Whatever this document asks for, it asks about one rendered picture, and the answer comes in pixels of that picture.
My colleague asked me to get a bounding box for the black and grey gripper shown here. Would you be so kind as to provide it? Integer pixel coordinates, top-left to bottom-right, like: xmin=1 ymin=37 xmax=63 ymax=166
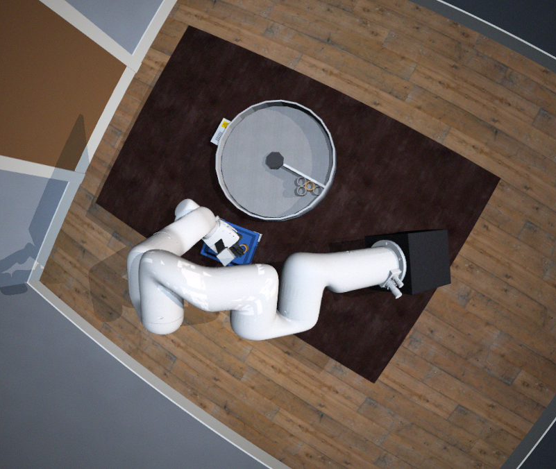
xmin=202 ymin=219 xmax=244 ymax=257

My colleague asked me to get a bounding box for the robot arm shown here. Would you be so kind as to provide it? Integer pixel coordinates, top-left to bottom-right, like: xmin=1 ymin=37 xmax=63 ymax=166
xmin=126 ymin=198 xmax=406 ymax=341

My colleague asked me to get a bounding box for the blue tray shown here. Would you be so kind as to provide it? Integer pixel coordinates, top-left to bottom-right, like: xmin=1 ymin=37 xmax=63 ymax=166
xmin=201 ymin=218 xmax=262 ymax=266

